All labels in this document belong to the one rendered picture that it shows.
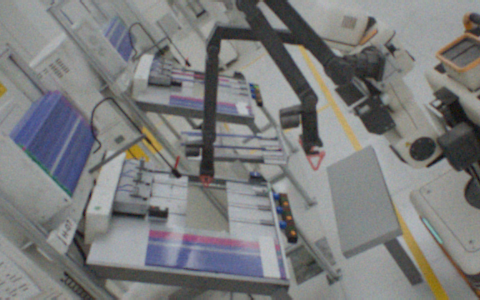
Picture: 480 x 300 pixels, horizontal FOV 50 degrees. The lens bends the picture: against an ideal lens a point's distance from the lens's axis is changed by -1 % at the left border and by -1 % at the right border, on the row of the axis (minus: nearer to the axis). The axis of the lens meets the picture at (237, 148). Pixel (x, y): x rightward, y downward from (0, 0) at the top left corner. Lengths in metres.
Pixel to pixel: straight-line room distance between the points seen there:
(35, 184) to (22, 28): 3.43
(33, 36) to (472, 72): 3.99
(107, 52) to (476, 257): 2.18
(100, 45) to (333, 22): 1.68
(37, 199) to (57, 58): 1.37
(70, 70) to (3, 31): 2.18
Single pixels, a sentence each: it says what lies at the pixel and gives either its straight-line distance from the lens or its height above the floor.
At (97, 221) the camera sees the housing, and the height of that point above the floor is 1.25.
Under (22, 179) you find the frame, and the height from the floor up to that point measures 1.55.
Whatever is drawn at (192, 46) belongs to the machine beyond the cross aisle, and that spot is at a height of 0.49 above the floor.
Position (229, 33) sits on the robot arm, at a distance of 2.06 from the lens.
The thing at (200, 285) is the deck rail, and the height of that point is 0.91.
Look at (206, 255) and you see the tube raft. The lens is 1.95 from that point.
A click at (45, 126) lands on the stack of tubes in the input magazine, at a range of 2.04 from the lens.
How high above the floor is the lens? 1.93
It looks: 24 degrees down
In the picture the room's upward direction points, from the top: 38 degrees counter-clockwise
